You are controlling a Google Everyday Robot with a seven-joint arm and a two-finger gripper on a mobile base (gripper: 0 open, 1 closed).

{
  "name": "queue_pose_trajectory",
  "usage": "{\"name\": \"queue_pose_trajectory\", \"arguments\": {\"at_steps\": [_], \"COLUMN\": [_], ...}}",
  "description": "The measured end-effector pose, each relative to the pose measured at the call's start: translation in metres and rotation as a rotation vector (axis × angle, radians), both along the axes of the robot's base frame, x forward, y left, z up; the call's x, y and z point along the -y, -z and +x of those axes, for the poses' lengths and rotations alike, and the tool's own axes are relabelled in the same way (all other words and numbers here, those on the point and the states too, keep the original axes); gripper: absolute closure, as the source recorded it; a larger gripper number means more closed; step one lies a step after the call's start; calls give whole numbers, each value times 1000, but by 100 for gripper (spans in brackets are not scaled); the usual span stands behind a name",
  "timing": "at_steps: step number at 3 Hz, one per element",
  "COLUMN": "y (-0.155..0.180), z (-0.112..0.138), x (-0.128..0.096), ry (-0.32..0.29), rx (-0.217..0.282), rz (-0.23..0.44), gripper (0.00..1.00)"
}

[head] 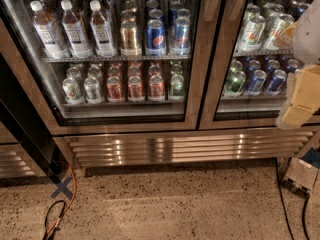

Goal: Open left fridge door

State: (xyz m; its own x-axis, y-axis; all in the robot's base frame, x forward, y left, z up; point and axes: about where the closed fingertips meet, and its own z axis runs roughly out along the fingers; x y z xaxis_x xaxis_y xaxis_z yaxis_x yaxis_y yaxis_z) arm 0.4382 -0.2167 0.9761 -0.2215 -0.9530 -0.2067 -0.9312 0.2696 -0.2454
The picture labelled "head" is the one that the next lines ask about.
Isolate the green silver can lower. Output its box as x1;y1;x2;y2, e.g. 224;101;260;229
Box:
169;74;184;100

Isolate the steel fridge bottom grille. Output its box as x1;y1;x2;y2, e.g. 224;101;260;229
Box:
64;128;316;168

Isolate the orange cable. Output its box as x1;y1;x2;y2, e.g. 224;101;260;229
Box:
43;165;78;240

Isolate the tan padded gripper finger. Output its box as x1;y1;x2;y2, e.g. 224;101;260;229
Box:
275;65;320;130

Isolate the clear tea bottle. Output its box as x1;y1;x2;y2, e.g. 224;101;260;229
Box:
30;1;69;59
90;0;116;57
61;0;92;58

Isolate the white 7up can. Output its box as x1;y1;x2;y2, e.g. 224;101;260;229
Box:
263;14;294;50
239;15;266;52

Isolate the black cable right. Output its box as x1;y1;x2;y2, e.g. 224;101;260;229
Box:
275;158;296;240

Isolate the silver blue Pepsi can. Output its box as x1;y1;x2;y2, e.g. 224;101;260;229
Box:
171;17;191;55

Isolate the glass fridge door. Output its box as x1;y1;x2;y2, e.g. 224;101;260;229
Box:
200;0;314;130
1;0;221;136

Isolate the gold soda can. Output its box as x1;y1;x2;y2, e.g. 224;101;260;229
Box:
120;20;142;56

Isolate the black cable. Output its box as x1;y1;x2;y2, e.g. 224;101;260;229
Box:
275;158;296;240
43;199;68;240

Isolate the green can right door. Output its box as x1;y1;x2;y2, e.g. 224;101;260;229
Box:
224;70;246;97

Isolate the black cable left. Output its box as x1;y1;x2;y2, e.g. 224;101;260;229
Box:
43;199;68;240

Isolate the white green can lower left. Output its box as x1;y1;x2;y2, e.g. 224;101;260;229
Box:
62;77;84;105

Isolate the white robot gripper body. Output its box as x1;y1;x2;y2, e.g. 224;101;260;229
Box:
293;0;320;64

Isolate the red soda can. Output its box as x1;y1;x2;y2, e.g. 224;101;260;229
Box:
149;75;165;101
128;76;145;102
107;76;124;102

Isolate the clear tea bottle right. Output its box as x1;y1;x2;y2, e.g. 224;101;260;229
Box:
90;0;116;57

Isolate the clear tea bottle left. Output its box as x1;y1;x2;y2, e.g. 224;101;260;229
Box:
30;1;69;59

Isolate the clear tea bottle middle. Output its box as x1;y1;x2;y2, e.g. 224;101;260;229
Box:
61;0;92;58

